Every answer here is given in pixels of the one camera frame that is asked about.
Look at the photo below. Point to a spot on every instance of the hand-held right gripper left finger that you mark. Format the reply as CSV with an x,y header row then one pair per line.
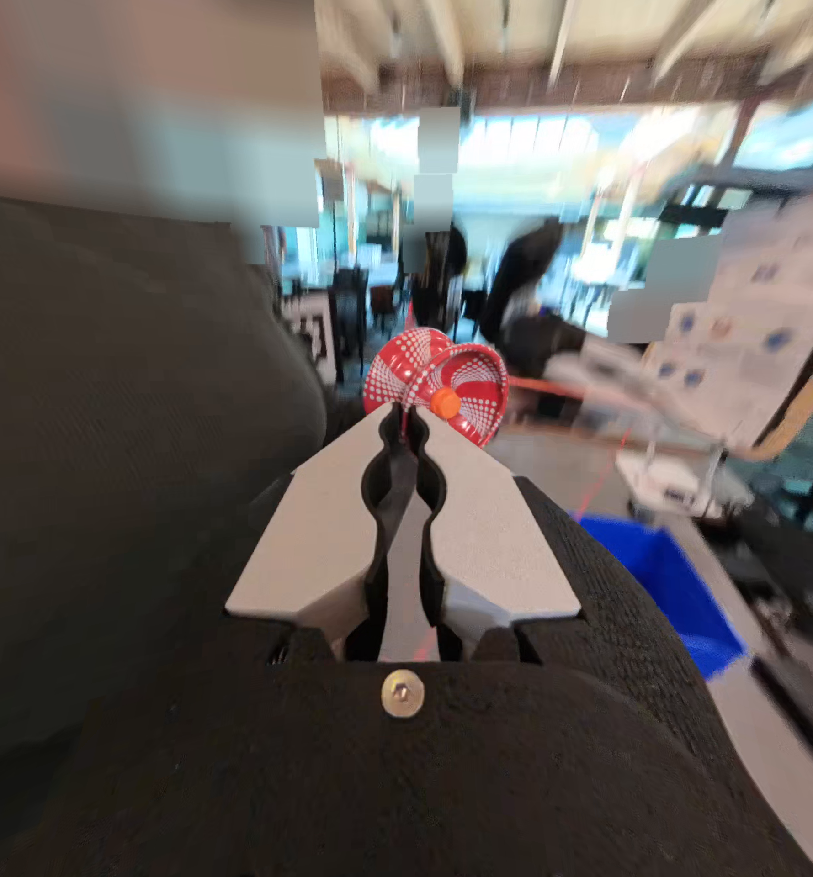
x,y
310,548

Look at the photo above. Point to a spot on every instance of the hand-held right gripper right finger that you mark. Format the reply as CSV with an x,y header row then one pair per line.
x,y
502,548

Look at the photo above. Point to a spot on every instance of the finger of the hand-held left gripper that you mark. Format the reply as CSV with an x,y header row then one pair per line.
x,y
612,377

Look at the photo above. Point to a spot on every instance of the red white yo-yo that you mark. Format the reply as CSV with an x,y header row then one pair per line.
x,y
468,377

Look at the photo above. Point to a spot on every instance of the blue plastic bin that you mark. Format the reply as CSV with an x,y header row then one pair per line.
x,y
667,603

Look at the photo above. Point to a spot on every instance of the white desk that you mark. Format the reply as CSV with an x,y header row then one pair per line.
x,y
777,809

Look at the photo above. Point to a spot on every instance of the instruction sheet board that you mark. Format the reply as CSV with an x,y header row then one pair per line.
x,y
763,329

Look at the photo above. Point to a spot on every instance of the black framed floor sign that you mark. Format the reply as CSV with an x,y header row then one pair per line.
x,y
308,336

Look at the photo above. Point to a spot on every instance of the black box device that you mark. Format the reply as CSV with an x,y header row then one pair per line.
x,y
790,555

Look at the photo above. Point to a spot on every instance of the black object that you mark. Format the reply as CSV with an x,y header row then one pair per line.
x,y
804,713

